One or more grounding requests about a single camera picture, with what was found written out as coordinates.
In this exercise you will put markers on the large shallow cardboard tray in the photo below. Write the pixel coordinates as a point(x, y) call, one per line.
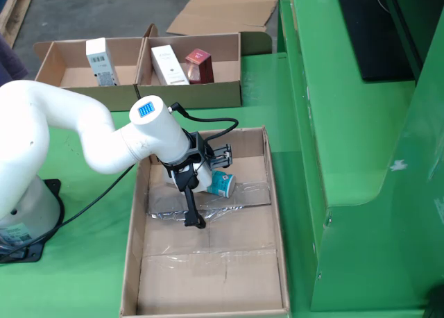
point(208, 280)

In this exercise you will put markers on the wooden pallet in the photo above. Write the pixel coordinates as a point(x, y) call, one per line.
point(14, 12)

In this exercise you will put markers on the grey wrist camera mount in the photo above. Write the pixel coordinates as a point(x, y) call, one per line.
point(199, 146)

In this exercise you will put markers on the green metal shelf unit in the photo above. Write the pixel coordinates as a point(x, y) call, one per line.
point(347, 123)

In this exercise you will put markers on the white carton with barcode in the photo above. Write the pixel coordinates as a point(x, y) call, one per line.
point(100, 61)

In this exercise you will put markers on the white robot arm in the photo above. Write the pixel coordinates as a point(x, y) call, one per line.
point(69, 130)

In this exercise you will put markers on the dark red perfume box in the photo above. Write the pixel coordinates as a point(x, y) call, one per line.
point(199, 68)

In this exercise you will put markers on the flattened cardboard sheets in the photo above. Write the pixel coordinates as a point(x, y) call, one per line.
point(222, 12)

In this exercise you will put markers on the tall white product carton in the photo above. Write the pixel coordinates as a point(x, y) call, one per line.
point(168, 66)

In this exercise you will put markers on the open cardboard box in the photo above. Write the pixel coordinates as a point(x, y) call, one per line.
point(194, 96)
point(121, 96)

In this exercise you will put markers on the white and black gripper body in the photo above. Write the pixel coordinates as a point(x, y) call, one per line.
point(203, 179)

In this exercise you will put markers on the person in purple top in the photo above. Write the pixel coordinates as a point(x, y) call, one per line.
point(10, 64)

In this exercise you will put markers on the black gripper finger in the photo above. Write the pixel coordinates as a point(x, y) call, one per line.
point(192, 210)

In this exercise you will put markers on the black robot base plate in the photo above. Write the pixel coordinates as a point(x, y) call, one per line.
point(34, 253)

